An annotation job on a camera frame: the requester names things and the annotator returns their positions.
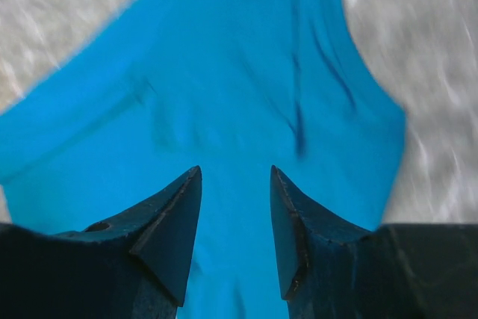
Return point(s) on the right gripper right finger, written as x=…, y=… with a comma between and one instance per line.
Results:
x=331, y=268

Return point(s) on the teal t shirt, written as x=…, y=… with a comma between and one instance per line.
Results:
x=233, y=86

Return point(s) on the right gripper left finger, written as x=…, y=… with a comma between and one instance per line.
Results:
x=132, y=265

